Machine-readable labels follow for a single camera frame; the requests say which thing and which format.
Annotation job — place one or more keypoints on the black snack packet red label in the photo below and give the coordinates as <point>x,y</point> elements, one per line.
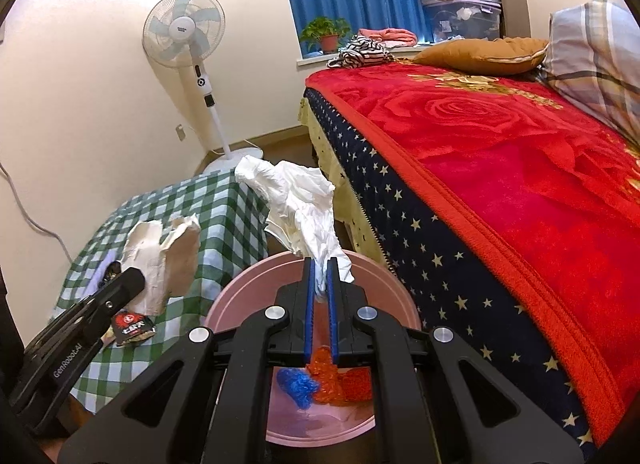
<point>131,330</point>

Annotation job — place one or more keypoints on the navy star bedsheet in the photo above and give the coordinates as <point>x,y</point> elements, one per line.
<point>450,269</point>

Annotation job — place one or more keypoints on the orange plastic bag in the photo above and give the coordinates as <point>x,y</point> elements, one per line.
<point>325,384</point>

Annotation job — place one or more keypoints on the orange pillow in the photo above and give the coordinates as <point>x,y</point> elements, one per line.
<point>480,54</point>

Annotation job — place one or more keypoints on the black white striped cloth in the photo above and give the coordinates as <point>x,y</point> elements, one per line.
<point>360,53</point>

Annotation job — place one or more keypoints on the pink plastic bin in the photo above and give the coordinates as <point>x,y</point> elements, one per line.
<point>395,294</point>

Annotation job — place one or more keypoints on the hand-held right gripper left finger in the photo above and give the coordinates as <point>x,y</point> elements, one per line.
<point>310,314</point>

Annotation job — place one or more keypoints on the blue plastic bag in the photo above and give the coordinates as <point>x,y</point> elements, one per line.
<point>297,386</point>

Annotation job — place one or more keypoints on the green checkered tablecloth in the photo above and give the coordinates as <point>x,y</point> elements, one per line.
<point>220,224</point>

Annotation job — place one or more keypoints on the white standing fan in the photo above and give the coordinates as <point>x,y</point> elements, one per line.
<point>182,26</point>

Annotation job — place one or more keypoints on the clear plastic storage box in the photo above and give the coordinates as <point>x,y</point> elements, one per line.
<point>465,18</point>

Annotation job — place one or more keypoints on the red floral blanket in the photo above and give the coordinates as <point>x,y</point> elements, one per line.
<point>500,143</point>

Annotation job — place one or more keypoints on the pink folded clothes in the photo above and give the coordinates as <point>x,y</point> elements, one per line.
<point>390,36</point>

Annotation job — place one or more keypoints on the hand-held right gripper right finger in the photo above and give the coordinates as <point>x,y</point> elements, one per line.
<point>334,314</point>

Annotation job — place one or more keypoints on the red plastic bag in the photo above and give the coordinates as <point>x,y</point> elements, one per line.
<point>357,384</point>

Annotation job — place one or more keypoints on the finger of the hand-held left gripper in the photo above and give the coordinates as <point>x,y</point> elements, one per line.
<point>125,286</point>
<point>114,271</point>

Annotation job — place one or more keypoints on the potted green plant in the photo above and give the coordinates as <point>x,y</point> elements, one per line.
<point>327,41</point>

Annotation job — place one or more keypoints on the white wall outlet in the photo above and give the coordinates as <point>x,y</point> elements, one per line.
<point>180,132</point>

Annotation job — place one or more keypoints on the white plastic bag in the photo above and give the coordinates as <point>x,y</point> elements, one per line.
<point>295,204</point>

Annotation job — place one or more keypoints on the white paper bag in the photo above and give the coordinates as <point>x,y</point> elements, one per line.
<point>150,264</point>

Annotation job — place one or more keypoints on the yellow star bed skirt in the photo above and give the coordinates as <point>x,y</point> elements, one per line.
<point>350,214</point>

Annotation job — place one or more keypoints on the plaid pillow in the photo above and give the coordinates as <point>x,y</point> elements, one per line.
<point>600,58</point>

